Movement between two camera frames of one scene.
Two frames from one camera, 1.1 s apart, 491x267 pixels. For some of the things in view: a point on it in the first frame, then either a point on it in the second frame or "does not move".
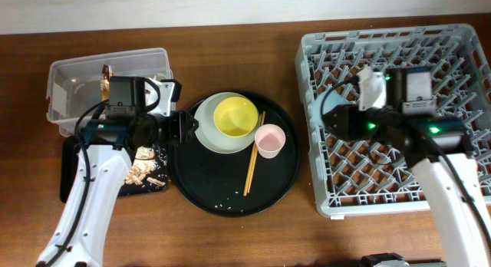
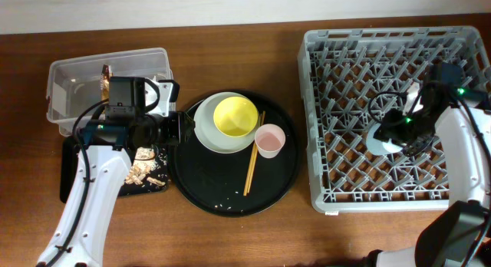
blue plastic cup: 326,101 -> 379,146
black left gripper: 182,132 does not move
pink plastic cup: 269,139 does not move
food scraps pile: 149,166 does not move
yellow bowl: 235,117 does not move
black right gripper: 343,118 -> 389,129
